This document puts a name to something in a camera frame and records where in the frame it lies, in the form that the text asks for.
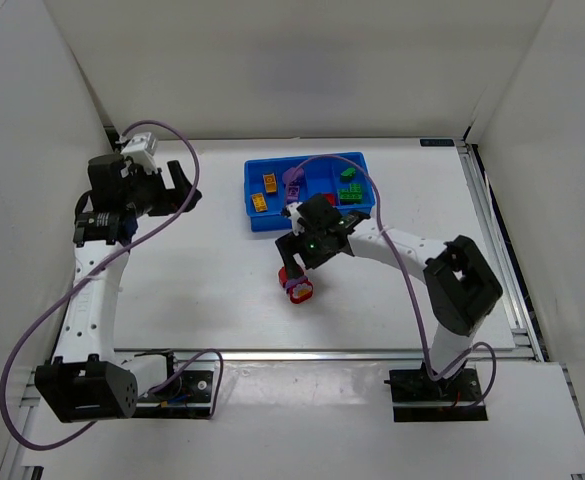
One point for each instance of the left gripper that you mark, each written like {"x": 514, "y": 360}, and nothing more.
{"x": 161, "y": 191}

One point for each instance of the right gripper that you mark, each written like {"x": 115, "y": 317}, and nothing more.
{"x": 298, "y": 249}

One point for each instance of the red flower lego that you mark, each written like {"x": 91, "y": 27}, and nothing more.
{"x": 300, "y": 292}

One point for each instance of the yellow rounded lego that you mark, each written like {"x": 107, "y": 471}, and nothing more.
{"x": 270, "y": 183}

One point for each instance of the purple flower lego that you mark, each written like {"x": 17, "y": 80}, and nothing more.
{"x": 293, "y": 176}

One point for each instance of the green number two lego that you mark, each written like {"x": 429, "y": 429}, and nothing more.
{"x": 352, "y": 193}

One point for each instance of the purple paw lego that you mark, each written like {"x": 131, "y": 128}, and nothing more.
{"x": 293, "y": 193}

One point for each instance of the red green curved lego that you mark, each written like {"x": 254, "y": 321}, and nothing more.
{"x": 348, "y": 174}

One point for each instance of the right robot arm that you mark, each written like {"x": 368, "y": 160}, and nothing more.
{"x": 461, "y": 286}

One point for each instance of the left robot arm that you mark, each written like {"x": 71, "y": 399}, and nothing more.
{"x": 84, "y": 381}

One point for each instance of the blue divided bin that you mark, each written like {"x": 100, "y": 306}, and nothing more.
{"x": 321, "y": 176}

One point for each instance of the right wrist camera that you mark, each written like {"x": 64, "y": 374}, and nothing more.
{"x": 292, "y": 212}

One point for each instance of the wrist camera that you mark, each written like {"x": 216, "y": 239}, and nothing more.
{"x": 292, "y": 212}
{"x": 141, "y": 149}

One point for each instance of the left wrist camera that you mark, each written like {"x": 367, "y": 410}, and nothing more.
{"x": 141, "y": 149}

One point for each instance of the aluminium frame rail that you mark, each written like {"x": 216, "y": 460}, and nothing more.
{"x": 525, "y": 353}

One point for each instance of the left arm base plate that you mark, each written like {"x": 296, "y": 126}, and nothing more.
{"x": 190, "y": 397}

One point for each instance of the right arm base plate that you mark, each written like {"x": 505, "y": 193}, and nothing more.
{"x": 417, "y": 399}

